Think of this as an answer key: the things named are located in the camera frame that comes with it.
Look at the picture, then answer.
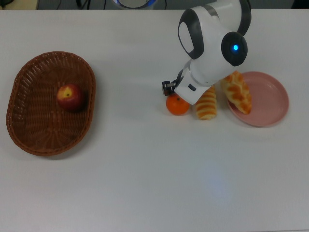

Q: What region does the toy orange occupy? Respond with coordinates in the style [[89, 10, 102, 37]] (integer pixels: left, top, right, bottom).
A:
[[166, 94, 190, 116]]

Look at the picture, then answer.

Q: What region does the brown woven basket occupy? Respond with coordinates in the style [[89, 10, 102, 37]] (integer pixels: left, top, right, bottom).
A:
[[5, 50, 97, 157]]

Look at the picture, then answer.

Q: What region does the braided toy bread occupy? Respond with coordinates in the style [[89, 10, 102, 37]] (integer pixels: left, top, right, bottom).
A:
[[219, 71, 253, 115]]

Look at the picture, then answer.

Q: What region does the pink plate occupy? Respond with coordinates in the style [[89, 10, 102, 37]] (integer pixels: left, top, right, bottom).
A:
[[226, 71, 290, 128]]

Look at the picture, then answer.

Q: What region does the red toy apple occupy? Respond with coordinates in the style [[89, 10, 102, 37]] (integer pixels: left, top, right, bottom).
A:
[[56, 84, 84, 112]]

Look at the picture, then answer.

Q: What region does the striped toy bread roll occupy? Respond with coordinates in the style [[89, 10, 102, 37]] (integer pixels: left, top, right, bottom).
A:
[[194, 86, 218, 121]]

